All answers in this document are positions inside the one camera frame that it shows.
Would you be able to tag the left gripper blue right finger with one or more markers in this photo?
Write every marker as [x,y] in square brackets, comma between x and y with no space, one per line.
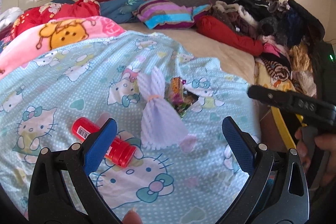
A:
[241,143]

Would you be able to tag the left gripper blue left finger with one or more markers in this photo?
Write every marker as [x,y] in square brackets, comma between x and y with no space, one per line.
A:
[96,145]

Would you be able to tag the yellow rimmed trash bin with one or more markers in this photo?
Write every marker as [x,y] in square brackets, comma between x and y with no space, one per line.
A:
[287,125]

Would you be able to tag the person's right hand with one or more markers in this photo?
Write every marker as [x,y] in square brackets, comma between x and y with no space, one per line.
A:
[317,155]

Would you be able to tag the person's left hand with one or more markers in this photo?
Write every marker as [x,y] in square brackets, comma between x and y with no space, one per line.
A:
[132,217]

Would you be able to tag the red plastic bottle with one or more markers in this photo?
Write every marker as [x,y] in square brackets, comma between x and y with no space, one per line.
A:
[120,152]

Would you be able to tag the light blue Hello Kitty sheet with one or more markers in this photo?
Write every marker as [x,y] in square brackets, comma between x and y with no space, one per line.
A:
[194,182]

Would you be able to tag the colourful dark candy wrapper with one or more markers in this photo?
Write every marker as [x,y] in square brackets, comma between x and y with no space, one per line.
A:
[180,98]

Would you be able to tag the pile of mixed clothes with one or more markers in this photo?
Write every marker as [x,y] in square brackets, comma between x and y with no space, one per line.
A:
[287,32]

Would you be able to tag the red pillow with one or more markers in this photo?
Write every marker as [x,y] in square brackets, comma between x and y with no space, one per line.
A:
[212,28]

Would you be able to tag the pink Pooh bear blanket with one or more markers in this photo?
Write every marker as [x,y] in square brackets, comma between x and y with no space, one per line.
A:
[43,38]

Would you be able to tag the red floral quilt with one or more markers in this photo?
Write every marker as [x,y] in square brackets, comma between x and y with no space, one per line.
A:
[17,21]

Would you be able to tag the dark blue floral quilt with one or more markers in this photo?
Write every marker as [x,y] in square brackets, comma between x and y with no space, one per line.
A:
[120,11]

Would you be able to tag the striped purple blue pillow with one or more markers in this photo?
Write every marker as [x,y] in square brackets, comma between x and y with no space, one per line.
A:
[164,14]

